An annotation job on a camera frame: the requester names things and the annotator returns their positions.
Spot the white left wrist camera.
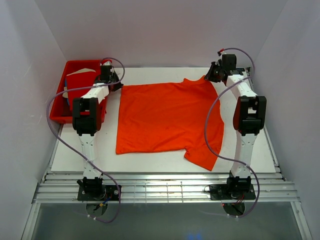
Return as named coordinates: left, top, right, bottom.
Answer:
left=99, top=59, right=113, bottom=66

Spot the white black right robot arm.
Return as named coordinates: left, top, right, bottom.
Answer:
left=204, top=49, right=267, bottom=200

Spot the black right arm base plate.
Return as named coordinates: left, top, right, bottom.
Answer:
left=209, top=184, right=256, bottom=200

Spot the red plastic bin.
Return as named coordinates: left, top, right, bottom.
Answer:
left=49, top=60, right=100, bottom=124

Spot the orange t-shirt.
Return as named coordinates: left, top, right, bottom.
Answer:
left=115, top=77, right=225, bottom=171

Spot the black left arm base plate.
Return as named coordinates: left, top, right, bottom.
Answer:
left=76, top=184, right=120, bottom=202

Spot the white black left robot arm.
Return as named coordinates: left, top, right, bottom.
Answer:
left=72, top=59, right=122, bottom=200

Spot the red folded t-shirt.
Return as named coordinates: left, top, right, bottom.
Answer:
left=66, top=71, right=98, bottom=111

